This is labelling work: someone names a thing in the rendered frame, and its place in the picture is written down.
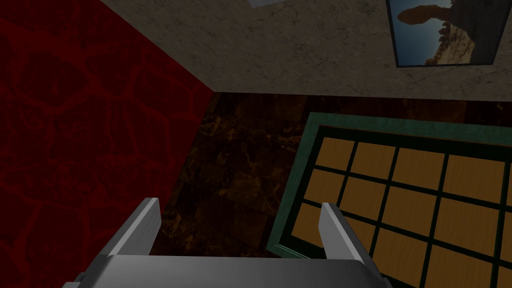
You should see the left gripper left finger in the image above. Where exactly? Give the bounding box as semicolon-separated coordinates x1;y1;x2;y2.
107;197;162;257

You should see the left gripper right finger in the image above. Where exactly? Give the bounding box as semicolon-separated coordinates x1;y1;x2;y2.
317;201;371;266

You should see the green framed wooden grid window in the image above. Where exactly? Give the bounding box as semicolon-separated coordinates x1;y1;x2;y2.
265;111;512;288

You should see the framed rock landscape picture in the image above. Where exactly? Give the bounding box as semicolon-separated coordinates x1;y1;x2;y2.
385;0;512;69

